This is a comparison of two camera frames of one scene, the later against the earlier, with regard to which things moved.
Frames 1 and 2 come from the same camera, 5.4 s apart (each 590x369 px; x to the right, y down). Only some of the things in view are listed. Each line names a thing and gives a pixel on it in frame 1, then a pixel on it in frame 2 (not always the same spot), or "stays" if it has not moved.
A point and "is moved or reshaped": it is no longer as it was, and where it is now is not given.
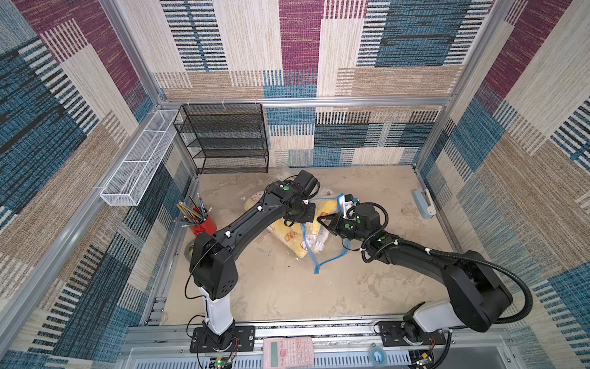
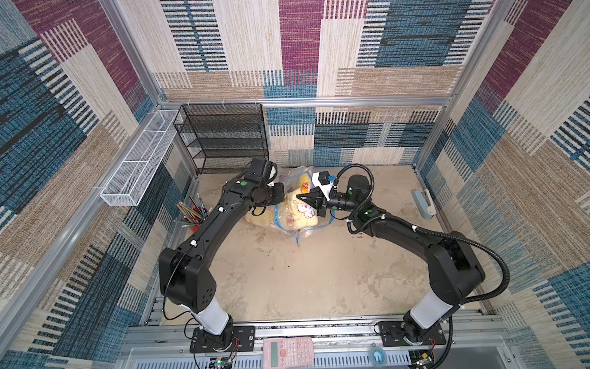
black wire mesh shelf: [225, 137] stays
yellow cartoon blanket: [306, 239] is moved or reshaped
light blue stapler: [425, 202] stays
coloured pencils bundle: [193, 214] stays
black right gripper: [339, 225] → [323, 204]
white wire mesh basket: [141, 164] stays
